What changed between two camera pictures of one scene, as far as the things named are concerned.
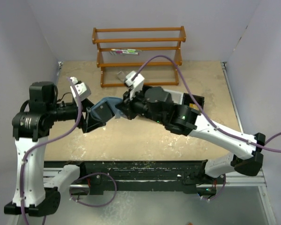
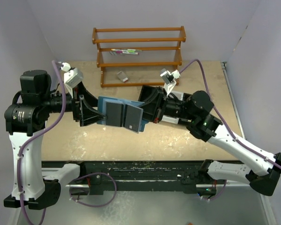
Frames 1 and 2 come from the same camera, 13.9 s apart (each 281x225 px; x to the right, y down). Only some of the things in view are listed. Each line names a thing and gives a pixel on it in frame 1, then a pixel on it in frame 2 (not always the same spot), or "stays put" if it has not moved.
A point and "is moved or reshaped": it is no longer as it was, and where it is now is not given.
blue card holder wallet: (111, 101) is moved or reshaped
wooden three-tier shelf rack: (150, 55) stays put
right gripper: (127, 104) → (150, 106)
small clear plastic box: (121, 75) stays put
